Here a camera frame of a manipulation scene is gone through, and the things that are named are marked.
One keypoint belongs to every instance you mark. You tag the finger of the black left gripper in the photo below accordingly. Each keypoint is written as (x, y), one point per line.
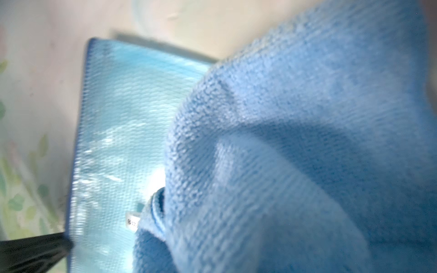
(34, 254)

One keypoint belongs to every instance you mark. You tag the blue document bag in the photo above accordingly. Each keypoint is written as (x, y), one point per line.
(131, 92)

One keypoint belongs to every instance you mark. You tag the blue microfiber cloth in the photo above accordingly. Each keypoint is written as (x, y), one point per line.
(313, 150)

